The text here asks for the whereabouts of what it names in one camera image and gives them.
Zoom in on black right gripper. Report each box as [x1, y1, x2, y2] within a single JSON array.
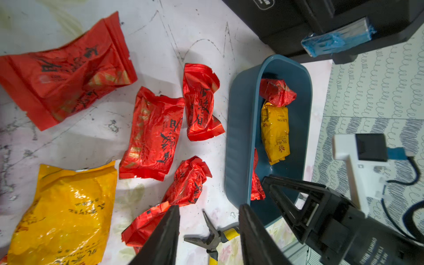
[[262, 175, 424, 265]]

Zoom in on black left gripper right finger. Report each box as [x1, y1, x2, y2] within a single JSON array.
[[239, 204, 291, 265]]

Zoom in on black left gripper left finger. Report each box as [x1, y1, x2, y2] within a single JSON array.
[[129, 205, 180, 265]]

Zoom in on red tea bag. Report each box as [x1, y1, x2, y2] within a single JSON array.
[[183, 64, 225, 141], [1, 12, 138, 131], [119, 87, 185, 181], [259, 78, 297, 107], [121, 156, 212, 253], [251, 149, 266, 201]]

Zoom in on yellow tea bag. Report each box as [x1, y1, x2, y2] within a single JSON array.
[[261, 102, 290, 166], [7, 161, 118, 265]]

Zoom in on teal plastic storage box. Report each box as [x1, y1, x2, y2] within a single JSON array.
[[224, 55, 312, 227]]

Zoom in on black plastic toolbox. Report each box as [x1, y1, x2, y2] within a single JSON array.
[[225, 1, 424, 64]]

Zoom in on yellow handled pliers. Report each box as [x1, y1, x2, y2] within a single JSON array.
[[184, 210, 240, 265]]

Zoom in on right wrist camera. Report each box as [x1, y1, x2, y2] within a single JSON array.
[[332, 134, 408, 216]]

